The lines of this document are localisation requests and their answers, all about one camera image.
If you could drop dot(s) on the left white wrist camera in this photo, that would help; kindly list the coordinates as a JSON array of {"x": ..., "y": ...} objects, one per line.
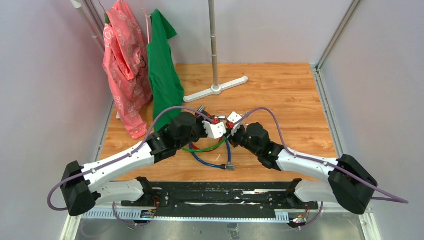
[{"x": 215, "y": 128}]

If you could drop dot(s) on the green cable lock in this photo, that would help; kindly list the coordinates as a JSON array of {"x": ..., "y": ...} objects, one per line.
[{"x": 192, "y": 148}]

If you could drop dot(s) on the aluminium frame rail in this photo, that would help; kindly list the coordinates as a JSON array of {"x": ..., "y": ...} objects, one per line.
[{"x": 114, "y": 222}]

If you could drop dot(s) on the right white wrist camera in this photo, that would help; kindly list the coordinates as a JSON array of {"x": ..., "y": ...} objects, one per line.
[{"x": 233, "y": 122}]

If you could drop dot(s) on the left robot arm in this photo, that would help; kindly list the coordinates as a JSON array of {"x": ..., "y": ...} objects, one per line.
[{"x": 83, "y": 186}]

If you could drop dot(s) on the green t-shirt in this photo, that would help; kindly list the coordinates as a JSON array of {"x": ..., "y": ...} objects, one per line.
[{"x": 167, "y": 90}]

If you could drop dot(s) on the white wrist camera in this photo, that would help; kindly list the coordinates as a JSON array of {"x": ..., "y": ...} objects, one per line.
[
  {"x": 233, "y": 122},
  {"x": 215, "y": 128}
]

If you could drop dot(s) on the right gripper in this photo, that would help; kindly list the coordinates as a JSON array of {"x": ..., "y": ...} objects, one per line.
[{"x": 232, "y": 139}]

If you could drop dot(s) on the white clothes rack stand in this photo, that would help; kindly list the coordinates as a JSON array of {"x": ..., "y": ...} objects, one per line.
[{"x": 216, "y": 88}]

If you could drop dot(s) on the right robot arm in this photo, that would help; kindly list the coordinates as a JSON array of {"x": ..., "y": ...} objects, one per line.
[{"x": 343, "y": 180}]

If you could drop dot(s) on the pink patterned garment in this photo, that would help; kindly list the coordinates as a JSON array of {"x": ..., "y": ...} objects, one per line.
[{"x": 125, "y": 62}]

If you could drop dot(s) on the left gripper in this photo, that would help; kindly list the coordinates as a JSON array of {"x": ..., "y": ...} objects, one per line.
[{"x": 199, "y": 121}]

